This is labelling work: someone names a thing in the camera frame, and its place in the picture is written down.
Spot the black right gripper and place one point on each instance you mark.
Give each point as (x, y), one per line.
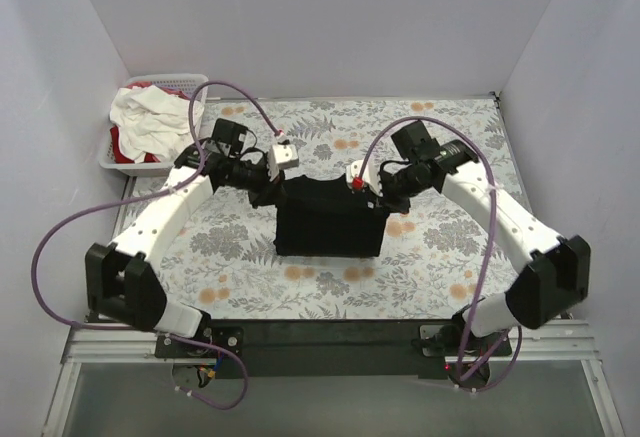
(388, 199)

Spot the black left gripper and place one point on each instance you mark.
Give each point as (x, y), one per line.
(263, 193)

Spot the black t-shirt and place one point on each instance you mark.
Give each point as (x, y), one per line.
(323, 218)

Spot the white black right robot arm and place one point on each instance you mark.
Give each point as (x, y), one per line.
(552, 270)

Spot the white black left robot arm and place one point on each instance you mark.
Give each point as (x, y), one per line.
(122, 277)

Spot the white t-shirt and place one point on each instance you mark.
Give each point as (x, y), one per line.
(155, 122)

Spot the red t-shirt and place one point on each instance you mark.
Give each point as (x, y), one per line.
(125, 149)

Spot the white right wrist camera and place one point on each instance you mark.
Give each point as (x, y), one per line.
(360, 176)

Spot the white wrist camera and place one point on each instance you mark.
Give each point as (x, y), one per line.
(282, 155)
(360, 176)

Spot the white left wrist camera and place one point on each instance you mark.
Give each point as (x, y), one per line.
(282, 155)

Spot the aluminium frame rail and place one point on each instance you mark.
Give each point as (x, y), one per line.
(547, 382)

